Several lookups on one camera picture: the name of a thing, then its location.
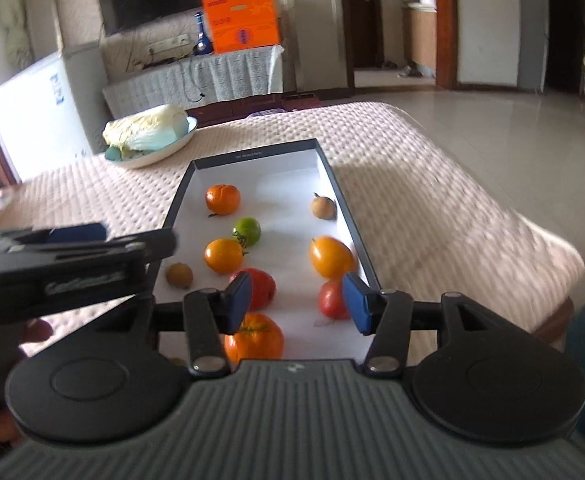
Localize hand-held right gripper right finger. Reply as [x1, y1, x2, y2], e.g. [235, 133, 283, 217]
[343, 272, 506, 380]

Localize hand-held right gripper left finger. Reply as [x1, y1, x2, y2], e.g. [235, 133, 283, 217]
[75, 271, 252, 380]

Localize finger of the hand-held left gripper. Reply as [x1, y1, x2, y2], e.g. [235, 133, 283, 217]
[91, 229, 180, 267]
[3, 221, 109, 252]

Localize red tomato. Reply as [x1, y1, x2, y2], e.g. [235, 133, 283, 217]
[230, 267, 277, 312]
[319, 280, 352, 319]

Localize large orange tomato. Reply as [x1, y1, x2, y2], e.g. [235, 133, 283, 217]
[224, 312, 284, 366]

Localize orange mandarin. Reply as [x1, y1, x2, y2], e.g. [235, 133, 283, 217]
[203, 238, 244, 276]
[205, 184, 242, 214]

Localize smooth orange tomato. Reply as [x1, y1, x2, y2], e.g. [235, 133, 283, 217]
[309, 236, 357, 280]

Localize green tomato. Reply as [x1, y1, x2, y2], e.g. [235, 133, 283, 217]
[232, 217, 262, 248]

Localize grey cardboard box white inside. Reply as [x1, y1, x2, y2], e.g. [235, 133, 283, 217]
[150, 138, 381, 361]

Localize person's left hand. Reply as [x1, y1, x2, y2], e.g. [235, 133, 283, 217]
[19, 318, 54, 358]

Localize white and blue plate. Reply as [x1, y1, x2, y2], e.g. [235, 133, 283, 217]
[104, 116, 199, 169]

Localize napa cabbage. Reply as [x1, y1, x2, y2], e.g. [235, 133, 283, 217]
[102, 104, 189, 152]

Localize white chest freezer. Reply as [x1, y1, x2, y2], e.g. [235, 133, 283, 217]
[0, 42, 110, 183]

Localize dark wooden television cabinet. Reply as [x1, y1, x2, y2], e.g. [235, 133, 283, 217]
[187, 87, 353, 123]

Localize grey lace cabinet cloth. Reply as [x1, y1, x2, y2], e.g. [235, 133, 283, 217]
[101, 44, 284, 118]

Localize blue glass bottle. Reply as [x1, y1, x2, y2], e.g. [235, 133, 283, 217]
[193, 11, 214, 57]

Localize pale green curtain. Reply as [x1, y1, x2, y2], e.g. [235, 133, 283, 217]
[0, 0, 33, 66]

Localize orange gift box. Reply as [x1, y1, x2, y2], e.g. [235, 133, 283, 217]
[202, 0, 280, 54]

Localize wooden kitchen counter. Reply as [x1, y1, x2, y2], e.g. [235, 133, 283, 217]
[403, 2, 438, 78]

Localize dark wooden door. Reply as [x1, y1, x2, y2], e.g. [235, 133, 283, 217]
[353, 0, 384, 68]

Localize grey refrigerator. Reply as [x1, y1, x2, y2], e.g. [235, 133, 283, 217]
[517, 0, 548, 93]

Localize black power cable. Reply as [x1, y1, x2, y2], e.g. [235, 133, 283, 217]
[185, 60, 207, 106]

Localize white wall socket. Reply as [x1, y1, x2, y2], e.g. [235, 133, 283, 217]
[148, 34, 190, 53]

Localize brown wooden door frame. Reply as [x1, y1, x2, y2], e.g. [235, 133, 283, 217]
[431, 0, 459, 92]

